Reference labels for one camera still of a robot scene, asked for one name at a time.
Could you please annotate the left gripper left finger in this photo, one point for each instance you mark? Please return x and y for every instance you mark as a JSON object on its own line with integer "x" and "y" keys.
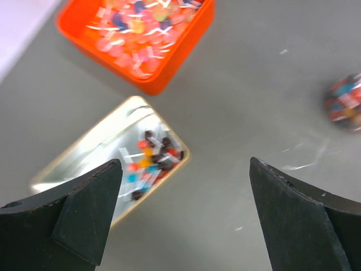
{"x": 63, "y": 228}

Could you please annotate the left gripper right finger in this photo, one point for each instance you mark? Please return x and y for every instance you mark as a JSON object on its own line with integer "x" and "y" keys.
{"x": 304, "y": 227}

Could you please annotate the gold candy tin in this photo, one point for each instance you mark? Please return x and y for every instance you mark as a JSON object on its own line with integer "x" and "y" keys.
{"x": 135, "y": 134}

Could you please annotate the clear glass jar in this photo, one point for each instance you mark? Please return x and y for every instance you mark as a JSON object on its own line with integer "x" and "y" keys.
{"x": 342, "y": 103}

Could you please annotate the orange candy box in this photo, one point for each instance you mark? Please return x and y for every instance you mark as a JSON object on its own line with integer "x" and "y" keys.
{"x": 71, "y": 21}

